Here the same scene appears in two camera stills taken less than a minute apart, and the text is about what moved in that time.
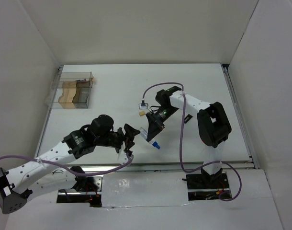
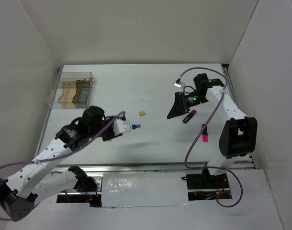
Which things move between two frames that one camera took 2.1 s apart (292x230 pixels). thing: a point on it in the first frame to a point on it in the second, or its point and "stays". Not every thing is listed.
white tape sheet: (144, 189) stays
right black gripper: (155, 125) to (178, 108)
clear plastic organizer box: (70, 90) stays
